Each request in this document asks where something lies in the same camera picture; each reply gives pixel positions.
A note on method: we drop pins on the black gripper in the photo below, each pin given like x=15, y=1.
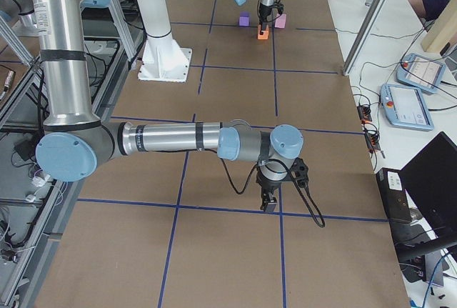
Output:
x=268, y=185
x=264, y=12

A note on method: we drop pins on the black control box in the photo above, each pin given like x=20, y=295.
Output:
x=393, y=196

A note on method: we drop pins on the light pink foam cube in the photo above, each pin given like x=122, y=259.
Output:
x=280, y=21

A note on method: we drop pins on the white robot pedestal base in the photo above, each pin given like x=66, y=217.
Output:
x=163, y=59

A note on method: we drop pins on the orange foam cube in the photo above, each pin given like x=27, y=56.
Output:
x=263, y=36

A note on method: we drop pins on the wooden board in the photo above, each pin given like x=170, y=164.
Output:
x=442, y=31

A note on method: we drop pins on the near blue teach pendant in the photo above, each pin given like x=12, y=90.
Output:
x=405, y=107

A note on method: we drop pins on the aluminium frame post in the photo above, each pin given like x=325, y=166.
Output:
x=361, y=38

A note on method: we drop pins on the black laptop computer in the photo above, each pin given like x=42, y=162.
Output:
x=430, y=180

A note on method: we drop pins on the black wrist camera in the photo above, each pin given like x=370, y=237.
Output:
x=299, y=172
x=279, y=7

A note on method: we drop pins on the far blue teach pendant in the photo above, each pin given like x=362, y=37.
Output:
x=420, y=72

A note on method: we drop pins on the blue teach pendant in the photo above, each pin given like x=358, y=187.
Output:
x=405, y=107
x=420, y=72

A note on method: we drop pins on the dark purple foam cube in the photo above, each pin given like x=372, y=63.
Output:
x=244, y=19

